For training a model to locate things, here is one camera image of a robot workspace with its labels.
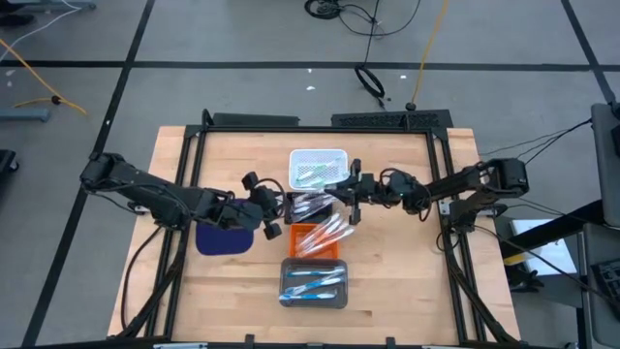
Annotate black caster wheel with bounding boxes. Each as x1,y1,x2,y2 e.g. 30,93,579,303
0,148,20,175

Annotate thin black cables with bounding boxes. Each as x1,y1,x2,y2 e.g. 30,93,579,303
479,118,595,166

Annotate purple mat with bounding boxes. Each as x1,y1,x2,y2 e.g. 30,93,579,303
195,197,256,257

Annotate white paper sheet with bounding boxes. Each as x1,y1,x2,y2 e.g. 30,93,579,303
511,218,578,277

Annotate black flat box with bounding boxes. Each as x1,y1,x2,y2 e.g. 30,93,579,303
211,111,300,128

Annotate green toothbrush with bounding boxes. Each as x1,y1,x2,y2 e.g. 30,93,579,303
297,161,344,181
294,172,335,189

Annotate white floor cable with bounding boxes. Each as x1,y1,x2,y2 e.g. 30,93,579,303
0,0,83,62

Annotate long black cable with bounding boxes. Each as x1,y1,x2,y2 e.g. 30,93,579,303
355,0,388,111

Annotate black tray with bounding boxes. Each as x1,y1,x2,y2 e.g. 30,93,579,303
284,191,336,225

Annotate white mesh basket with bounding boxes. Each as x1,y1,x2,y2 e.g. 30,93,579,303
288,148,351,190

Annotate grey floor bar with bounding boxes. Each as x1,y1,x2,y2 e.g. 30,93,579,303
0,107,52,123

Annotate yellow floor cable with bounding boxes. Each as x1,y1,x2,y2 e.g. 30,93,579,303
0,37,90,116

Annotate black perforated box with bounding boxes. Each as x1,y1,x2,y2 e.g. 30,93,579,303
331,109,454,131

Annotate orange plastic bin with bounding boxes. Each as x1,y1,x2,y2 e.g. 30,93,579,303
288,222,341,261

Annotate black table frame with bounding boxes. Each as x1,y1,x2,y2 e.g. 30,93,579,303
107,109,522,349

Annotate grey translucent plastic bin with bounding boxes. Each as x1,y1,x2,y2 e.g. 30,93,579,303
278,257,350,310

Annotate black cable coil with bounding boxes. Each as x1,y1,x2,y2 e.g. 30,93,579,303
303,0,422,39

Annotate blue toothbrush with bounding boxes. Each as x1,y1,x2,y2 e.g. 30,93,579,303
283,275,346,296
278,291,339,301
285,269,346,278

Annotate black beam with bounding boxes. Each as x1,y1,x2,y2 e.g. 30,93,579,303
498,199,609,259

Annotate clear packaged toothbrush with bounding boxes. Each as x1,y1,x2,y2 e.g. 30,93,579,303
292,192,340,210
293,202,336,219

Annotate orange toothbrush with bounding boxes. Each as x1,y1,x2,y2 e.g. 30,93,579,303
295,211,346,243
298,228,357,258

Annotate grey cabinet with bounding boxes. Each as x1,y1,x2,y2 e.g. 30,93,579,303
590,102,620,227

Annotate black keyboard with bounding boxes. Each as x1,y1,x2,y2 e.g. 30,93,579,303
591,258,620,300

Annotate grey desk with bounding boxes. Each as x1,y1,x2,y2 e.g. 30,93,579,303
578,222,620,349

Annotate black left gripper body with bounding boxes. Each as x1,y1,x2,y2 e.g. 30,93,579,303
226,186,287,230

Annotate clear plastic bag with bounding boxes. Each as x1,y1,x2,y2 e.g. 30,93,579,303
297,220,353,251

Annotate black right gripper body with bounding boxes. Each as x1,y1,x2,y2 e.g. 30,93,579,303
333,174,390,207

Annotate black arm base cable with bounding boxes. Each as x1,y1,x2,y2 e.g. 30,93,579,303
119,225,166,333

